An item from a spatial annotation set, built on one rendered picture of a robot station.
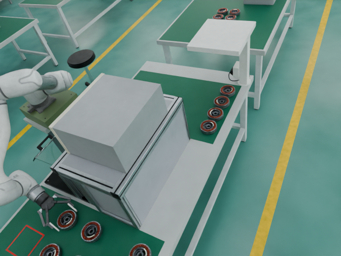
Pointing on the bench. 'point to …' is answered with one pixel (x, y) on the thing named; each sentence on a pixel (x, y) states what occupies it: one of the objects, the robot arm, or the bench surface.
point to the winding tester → (111, 121)
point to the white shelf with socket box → (227, 43)
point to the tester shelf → (65, 170)
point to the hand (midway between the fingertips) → (66, 219)
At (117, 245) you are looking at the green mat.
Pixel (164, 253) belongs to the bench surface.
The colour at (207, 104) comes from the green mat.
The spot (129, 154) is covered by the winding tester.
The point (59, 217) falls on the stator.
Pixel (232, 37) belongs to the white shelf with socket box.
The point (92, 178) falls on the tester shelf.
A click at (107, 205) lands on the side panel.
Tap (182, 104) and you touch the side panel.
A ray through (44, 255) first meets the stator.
